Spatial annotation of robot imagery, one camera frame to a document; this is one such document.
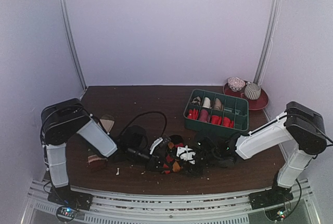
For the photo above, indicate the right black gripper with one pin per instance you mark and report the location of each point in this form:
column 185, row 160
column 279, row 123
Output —
column 195, row 160

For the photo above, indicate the green divided organizer tray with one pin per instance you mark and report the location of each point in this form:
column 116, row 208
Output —
column 222, row 114

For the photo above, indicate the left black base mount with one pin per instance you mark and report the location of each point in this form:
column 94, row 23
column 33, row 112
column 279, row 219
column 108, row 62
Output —
column 71, row 205

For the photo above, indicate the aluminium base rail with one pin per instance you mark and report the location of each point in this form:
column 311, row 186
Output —
column 112, row 207

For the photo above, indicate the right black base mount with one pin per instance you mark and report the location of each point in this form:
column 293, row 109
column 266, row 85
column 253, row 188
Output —
column 274, row 201

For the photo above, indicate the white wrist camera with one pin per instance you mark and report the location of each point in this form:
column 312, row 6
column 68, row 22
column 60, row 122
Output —
column 186, row 154
column 155, row 144

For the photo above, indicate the red zigzag rolled sock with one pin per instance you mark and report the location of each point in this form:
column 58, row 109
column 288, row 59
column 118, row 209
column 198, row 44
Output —
column 193, row 114

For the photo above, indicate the grey striped cup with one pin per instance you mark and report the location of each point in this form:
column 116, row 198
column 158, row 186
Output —
column 252, row 91

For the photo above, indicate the left aluminium frame post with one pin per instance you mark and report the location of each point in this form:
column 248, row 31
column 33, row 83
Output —
column 71, row 43

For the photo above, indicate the right aluminium frame post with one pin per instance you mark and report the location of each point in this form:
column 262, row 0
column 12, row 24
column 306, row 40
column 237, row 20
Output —
column 268, row 42

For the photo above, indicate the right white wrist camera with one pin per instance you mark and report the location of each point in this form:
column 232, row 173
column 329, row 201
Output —
column 186, row 154

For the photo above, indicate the black argyle sock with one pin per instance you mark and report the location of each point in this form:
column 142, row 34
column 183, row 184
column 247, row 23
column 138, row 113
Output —
column 170, row 163

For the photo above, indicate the maroon rolled sock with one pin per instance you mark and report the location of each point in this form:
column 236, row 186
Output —
column 204, row 116

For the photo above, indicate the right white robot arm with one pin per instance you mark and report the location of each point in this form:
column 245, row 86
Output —
column 297, row 123

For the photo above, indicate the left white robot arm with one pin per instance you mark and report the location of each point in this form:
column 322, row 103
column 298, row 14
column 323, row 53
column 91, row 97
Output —
column 63, row 120

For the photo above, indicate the pink patterned bowl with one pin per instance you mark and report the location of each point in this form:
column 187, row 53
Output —
column 236, row 84

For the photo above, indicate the tan rolled sock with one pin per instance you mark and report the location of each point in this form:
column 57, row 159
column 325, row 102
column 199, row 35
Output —
column 218, row 105

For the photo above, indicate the red and beige sock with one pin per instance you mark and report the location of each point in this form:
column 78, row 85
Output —
column 227, row 122

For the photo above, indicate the black beige patterned rolled sock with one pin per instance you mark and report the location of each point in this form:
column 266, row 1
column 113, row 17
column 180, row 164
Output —
column 196, row 101

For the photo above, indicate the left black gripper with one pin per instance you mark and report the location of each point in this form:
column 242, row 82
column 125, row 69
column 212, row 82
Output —
column 154, row 162

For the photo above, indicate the red round plate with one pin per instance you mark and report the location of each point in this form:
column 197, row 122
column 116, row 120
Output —
column 256, row 100

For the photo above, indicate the aluminium frame post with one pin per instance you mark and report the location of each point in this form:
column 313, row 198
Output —
column 71, row 43
column 268, row 42

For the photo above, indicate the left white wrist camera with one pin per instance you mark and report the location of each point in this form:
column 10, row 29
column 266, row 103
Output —
column 155, row 144

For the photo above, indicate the cream rolled sock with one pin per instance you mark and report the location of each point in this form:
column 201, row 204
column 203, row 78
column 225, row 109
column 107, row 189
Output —
column 206, row 103

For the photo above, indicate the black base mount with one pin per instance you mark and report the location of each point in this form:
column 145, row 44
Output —
column 71, row 205
column 274, row 201

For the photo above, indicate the red rolled sock in tray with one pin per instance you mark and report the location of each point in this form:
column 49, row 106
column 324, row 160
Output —
column 216, row 120

